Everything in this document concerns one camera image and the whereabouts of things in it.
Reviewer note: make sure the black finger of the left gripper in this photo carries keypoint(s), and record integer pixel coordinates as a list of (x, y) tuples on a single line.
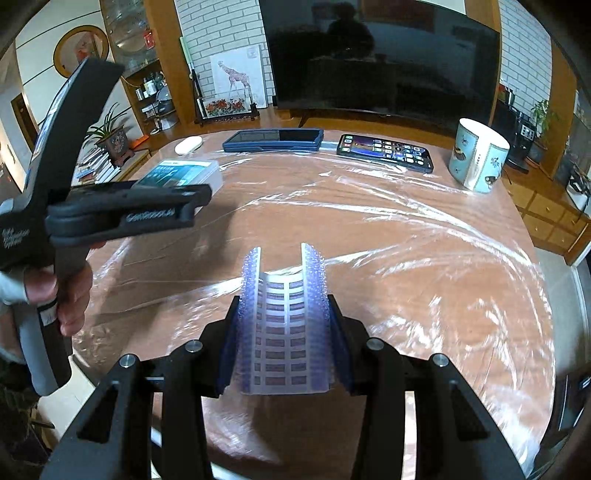
[(115, 210)]

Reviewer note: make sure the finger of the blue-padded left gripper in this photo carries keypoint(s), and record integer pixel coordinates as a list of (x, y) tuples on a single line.
[(146, 416)]

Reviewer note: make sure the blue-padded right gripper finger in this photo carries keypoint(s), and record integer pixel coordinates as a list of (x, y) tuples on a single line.
[(457, 438)]

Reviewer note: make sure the clear plastic floss box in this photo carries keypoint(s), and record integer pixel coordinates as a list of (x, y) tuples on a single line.
[(178, 174)]

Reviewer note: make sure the person's left hand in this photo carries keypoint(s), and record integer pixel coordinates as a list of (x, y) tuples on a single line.
[(39, 287)]

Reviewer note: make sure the stack of books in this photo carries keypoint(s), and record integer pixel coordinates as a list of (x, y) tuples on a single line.
[(95, 167)]

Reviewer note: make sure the small wooden side table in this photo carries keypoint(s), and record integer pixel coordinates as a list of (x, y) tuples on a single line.
[(131, 165)]

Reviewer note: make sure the potted green plant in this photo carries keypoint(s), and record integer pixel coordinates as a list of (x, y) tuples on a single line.
[(111, 137)]

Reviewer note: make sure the white earbuds case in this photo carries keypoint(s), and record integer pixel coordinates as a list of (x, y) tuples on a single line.
[(188, 145)]

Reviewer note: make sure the floral picture on stand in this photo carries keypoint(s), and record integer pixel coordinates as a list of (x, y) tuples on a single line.
[(220, 109)]

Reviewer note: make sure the dark blue phone case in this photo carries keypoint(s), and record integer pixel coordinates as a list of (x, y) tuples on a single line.
[(281, 139)]

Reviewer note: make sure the glass display shelf cabinet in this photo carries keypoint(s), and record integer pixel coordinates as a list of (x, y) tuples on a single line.
[(132, 44)]

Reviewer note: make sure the giraffe picture canvas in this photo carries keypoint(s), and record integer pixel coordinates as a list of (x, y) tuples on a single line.
[(240, 72)]

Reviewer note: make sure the white teal ceramic mug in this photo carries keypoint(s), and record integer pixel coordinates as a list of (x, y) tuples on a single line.
[(478, 156)]

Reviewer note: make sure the smartphone with lit screen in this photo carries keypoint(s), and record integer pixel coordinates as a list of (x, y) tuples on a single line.
[(390, 152)]

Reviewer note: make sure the black coffee machine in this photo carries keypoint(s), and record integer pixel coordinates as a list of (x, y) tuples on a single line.
[(516, 127)]

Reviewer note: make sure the right potted plant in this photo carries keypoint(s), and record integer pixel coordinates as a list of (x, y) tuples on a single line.
[(545, 121)]

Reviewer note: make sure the large black television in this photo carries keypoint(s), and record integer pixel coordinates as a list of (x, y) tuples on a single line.
[(408, 59)]

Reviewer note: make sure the round framed wall picture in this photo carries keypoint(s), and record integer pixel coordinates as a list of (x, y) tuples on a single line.
[(78, 44)]

